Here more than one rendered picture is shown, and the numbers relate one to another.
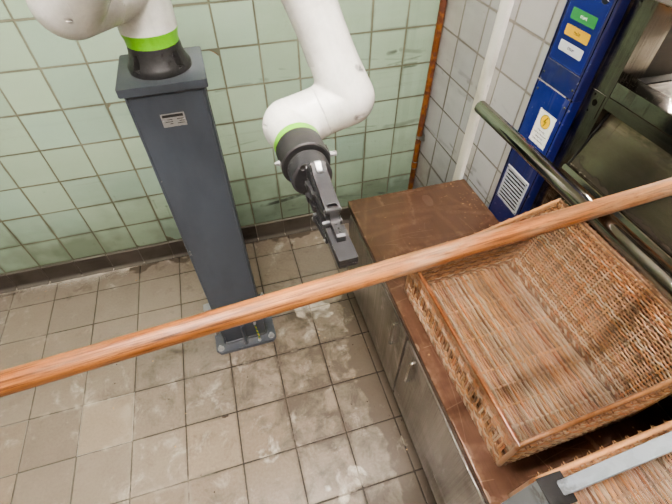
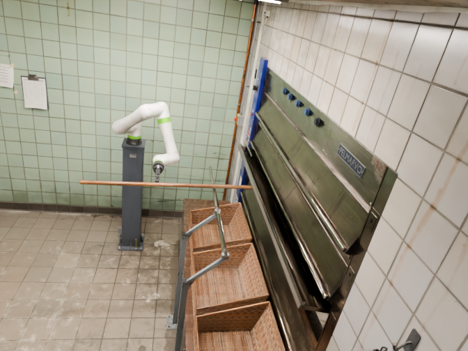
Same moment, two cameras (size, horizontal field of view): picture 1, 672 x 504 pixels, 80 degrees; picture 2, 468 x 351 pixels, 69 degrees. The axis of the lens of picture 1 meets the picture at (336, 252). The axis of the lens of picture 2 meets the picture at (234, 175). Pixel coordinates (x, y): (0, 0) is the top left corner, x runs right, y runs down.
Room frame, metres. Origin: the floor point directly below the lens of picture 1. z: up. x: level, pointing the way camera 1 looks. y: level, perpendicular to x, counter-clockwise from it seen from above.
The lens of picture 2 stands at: (-1.91, -0.76, 2.51)
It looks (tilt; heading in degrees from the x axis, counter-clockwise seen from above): 26 degrees down; 4
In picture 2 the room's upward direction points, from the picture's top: 10 degrees clockwise
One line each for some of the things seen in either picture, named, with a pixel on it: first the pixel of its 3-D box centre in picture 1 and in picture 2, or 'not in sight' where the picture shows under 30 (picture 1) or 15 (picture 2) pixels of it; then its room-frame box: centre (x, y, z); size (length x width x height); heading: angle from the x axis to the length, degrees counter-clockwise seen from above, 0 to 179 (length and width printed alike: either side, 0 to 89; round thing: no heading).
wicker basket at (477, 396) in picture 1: (532, 317); (217, 230); (0.59, -0.53, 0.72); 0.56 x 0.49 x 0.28; 17
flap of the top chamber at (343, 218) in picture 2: not in sight; (293, 145); (0.11, -0.95, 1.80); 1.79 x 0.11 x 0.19; 16
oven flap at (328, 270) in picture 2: not in sight; (284, 182); (0.11, -0.95, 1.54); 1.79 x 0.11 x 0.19; 16
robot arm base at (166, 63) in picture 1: (156, 45); (134, 137); (1.06, 0.45, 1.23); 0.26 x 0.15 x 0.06; 17
